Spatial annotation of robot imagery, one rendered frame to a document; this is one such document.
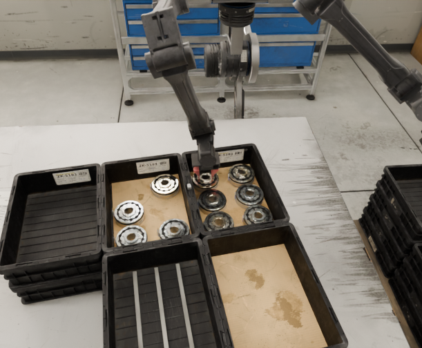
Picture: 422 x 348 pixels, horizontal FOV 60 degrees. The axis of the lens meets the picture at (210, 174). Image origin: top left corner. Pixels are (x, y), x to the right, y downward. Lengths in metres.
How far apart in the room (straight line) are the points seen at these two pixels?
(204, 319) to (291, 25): 2.50
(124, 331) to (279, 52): 2.60
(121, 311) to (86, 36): 3.29
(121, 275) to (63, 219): 0.32
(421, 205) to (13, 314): 1.83
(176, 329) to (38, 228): 0.60
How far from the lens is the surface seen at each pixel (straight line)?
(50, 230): 1.38
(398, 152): 3.20
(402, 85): 1.15
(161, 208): 1.35
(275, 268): 1.22
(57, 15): 4.06
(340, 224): 1.56
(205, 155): 1.18
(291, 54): 3.27
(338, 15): 0.98
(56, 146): 1.91
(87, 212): 1.39
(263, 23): 3.09
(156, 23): 0.89
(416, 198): 2.13
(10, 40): 4.32
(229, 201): 1.36
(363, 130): 3.31
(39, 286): 1.29
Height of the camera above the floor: 1.86
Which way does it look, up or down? 45 degrees down
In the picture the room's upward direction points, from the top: 2 degrees clockwise
